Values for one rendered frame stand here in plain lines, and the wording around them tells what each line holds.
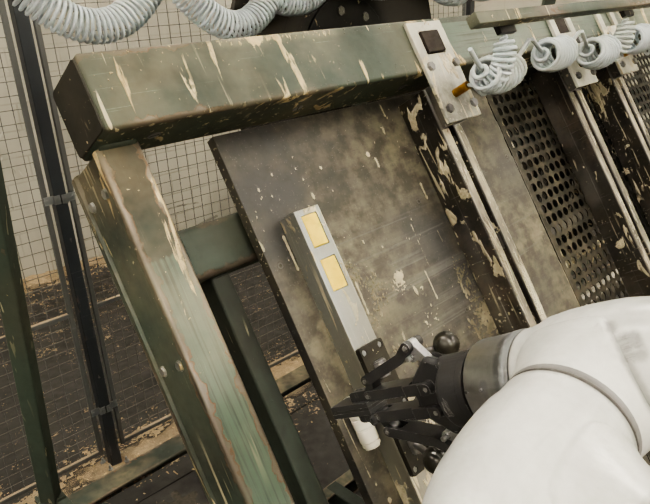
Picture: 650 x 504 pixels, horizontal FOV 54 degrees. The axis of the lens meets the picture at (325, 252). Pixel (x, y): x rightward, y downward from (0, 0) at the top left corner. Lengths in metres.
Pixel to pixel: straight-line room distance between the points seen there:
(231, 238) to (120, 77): 0.29
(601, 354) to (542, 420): 0.08
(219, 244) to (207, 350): 0.20
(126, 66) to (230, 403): 0.43
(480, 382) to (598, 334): 0.13
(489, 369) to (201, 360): 0.37
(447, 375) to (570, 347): 0.16
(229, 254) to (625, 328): 0.60
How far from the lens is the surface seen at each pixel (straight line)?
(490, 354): 0.59
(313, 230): 0.95
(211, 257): 0.94
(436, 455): 0.87
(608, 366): 0.49
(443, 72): 1.20
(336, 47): 1.05
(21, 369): 1.61
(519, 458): 0.42
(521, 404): 0.45
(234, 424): 0.81
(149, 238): 0.81
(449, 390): 0.63
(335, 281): 0.95
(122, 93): 0.82
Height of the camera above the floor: 2.00
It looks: 21 degrees down
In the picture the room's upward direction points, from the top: 3 degrees counter-clockwise
